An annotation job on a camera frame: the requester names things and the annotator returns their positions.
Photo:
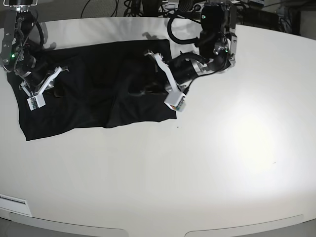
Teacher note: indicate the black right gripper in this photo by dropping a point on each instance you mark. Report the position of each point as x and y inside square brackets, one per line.
[38, 72]

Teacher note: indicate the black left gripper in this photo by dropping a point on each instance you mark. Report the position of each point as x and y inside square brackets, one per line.
[178, 70]

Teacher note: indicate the black T-shirt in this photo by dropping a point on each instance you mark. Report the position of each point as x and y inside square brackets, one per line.
[106, 85]

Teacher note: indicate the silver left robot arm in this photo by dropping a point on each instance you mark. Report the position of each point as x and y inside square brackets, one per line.
[216, 44]

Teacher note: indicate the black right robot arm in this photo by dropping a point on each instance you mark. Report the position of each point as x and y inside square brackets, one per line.
[22, 53]

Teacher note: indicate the background power strip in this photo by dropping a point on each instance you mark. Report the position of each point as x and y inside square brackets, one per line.
[218, 9]

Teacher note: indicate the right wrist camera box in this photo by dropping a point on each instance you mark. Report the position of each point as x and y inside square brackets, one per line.
[36, 102]

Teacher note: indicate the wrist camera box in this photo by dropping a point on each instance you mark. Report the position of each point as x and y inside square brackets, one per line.
[36, 102]
[175, 100]

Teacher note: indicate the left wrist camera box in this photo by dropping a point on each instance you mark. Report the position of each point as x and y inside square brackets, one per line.
[175, 100]

